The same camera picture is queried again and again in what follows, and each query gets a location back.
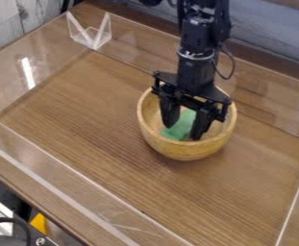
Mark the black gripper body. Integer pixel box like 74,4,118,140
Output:
151,56,232,122

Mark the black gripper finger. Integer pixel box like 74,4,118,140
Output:
159,95,181,128
190,109,213,140

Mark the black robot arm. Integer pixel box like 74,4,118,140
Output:
151,0,232,140

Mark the clear acrylic tray wall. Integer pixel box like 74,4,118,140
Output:
0,122,193,246

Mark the brown wooden bowl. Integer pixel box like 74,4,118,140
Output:
137,88,238,161

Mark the green rectangular block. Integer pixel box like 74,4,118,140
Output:
161,110,195,141

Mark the clear acrylic corner bracket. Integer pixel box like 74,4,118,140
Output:
66,12,113,50

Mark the black cable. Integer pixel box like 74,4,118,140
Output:
0,214,32,246

